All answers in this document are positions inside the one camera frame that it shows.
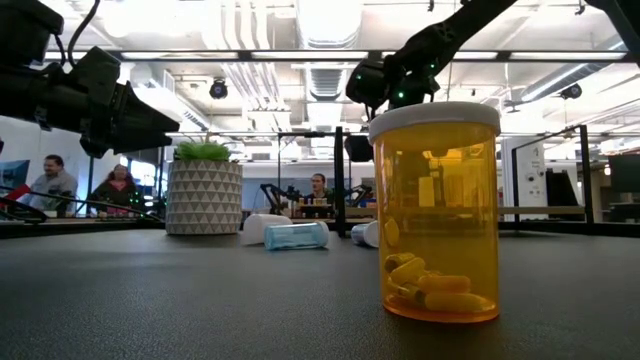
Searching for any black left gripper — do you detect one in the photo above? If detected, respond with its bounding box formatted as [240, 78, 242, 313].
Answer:
[74, 79, 181, 159]

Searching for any pink bottle white cap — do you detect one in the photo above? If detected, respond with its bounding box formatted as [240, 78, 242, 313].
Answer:
[350, 220, 381, 249]

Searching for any blue bottle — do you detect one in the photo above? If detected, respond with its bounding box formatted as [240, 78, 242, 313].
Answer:
[263, 221, 330, 251]

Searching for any white plastic bottle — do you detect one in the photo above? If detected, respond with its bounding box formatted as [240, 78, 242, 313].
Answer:
[241, 213, 294, 246]

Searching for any person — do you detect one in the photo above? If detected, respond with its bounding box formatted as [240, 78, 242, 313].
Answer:
[89, 162, 147, 217]
[24, 153, 80, 214]
[302, 172, 335, 206]

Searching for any green succulent plant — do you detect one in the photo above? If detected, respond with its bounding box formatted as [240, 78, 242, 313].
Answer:
[173, 132, 233, 162]

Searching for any white geometric plant pot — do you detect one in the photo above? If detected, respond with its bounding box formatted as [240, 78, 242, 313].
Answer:
[165, 158, 244, 236]

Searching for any large orange pill bottle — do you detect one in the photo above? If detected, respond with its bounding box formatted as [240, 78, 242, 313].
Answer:
[368, 101, 503, 325]

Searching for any black overhead light bar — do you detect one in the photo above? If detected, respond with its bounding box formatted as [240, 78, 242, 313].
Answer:
[42, 48, 640, 64]

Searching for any dark monitor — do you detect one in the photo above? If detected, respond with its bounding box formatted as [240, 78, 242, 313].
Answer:
[0, 159, 32, 192]

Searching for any red object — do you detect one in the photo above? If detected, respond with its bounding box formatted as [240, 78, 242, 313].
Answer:
[0, 183, 31, 204]

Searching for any black table mat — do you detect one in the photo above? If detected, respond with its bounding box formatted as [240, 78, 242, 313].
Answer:
[0, 228, 640, 360]

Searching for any white pillar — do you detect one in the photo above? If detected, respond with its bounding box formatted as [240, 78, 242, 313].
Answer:
[501, 137, 550, 224]

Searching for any black monitor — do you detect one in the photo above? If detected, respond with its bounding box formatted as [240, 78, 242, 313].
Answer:
[607, 153, 640, 195]

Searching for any wooden shelf black frame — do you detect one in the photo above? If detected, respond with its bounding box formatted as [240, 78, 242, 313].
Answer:
[332, 123, 596, 239]

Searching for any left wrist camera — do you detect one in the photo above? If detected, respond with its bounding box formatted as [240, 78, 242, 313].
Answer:
[67, 44, 122, 89]

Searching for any black metal rig frame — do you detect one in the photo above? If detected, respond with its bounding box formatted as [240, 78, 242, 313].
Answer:
[0, 130, 640, 240]

